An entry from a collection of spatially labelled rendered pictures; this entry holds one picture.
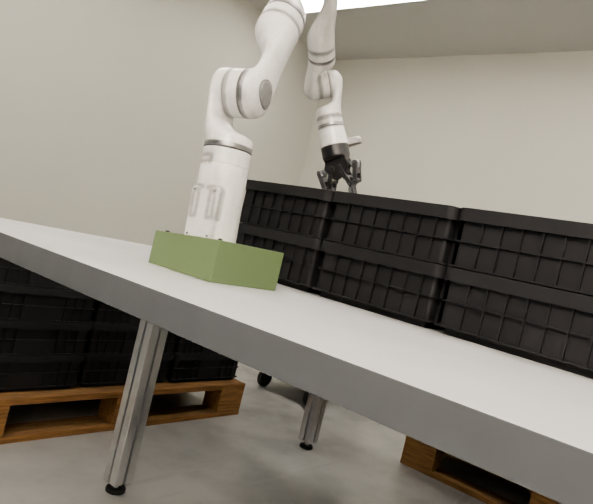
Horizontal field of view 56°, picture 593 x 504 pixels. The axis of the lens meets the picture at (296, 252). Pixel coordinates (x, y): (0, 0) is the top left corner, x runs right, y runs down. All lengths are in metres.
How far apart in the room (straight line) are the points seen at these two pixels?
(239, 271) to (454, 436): 0.60
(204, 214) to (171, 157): 3.63
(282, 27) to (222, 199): 0.37
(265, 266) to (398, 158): 4.27
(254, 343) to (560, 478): 0.29
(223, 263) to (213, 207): 0.12
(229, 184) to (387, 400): 0.64
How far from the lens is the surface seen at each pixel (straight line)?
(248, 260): 0.98
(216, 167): 1.03
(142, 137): 4.47
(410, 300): 1.07
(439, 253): 1.06
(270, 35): 1.15
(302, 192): 1.27
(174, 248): 1.01
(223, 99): 1.07
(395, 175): 5.19
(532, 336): 0.98
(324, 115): 1.52
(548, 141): 4.79
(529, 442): 0.44
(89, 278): 0.80
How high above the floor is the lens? 0.78
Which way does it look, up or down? level
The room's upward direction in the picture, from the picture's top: 13 degrees clockwise
